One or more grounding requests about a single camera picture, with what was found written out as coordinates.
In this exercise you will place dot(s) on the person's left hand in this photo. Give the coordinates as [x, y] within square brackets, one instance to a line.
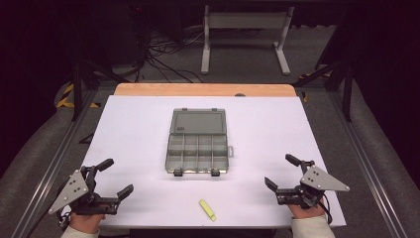
[86, 222]

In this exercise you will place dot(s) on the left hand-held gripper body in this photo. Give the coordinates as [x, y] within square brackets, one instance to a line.
[70, 191]

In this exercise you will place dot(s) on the clear plastic compartment box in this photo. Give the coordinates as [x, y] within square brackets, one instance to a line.
[197, 145]

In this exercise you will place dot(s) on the aluminium rail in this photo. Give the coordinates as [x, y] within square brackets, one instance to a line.
[369, 165]
[54, 165]

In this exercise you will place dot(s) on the person's right hand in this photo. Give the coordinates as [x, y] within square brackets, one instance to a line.
[302, 212]

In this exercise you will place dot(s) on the white table sheet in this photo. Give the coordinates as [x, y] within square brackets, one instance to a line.
[264, 132]

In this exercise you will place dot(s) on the yellow black floor tape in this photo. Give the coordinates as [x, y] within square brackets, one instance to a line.
[66, 102]
[305, 76]

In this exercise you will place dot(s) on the yellow highlighter pen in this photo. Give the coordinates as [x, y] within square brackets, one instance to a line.
[207, 210]

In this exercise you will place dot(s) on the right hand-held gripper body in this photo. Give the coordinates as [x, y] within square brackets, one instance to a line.
[318, 180]

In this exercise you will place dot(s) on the black metal stand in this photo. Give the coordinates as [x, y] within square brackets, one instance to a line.
[346, 92]
[77, 92]

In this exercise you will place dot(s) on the white metal stand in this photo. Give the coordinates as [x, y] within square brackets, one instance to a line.
[246, 20]

